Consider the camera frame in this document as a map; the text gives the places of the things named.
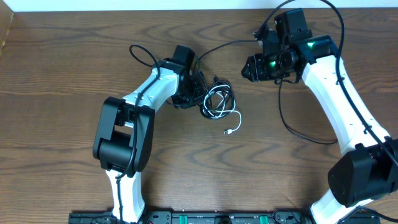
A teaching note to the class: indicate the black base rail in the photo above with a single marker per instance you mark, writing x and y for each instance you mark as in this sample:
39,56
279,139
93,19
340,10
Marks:
167,217

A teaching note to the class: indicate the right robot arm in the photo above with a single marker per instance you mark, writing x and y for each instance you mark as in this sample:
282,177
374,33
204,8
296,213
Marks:
367,170

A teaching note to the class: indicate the wooden board at edge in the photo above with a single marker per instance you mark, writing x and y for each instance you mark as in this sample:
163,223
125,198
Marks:
6,19

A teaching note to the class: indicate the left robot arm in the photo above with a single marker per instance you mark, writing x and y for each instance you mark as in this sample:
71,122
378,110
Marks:
124,136

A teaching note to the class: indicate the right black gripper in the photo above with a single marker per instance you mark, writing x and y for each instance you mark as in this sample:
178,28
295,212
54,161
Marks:
253,68

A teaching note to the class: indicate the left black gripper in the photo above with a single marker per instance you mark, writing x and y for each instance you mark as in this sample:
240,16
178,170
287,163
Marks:
193,94

